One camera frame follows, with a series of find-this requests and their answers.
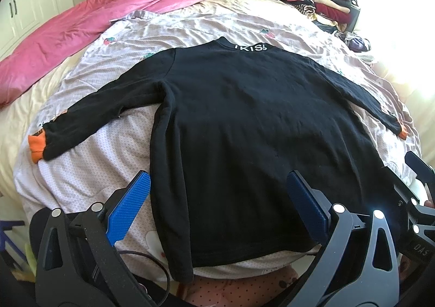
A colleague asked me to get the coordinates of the lilac strawberry print quilt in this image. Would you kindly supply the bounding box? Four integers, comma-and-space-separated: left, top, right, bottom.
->
13, 9, 429, 281

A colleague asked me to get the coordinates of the black long-sleeve shirt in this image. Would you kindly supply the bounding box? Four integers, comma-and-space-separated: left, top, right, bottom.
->
28, 38, 407, 283

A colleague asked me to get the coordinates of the black cable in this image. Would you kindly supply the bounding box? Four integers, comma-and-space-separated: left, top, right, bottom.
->
116, 249, 172, 307

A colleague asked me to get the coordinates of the right hand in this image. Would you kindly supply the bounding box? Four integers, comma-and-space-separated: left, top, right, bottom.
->
397, 199, 435, 284

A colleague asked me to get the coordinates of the cream bed sheet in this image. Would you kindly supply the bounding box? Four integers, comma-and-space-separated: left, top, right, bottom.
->
1, 0, 434, 210

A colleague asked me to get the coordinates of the white curtain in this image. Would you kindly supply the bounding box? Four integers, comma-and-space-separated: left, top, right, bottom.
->
358, 0, 434, 100

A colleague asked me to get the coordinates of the pink plush blanket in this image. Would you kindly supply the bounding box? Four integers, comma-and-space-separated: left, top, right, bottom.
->
1, 0, 203, 107

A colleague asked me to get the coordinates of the white bag of clothes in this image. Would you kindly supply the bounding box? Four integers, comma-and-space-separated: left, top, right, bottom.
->
333, 31, 371, 52

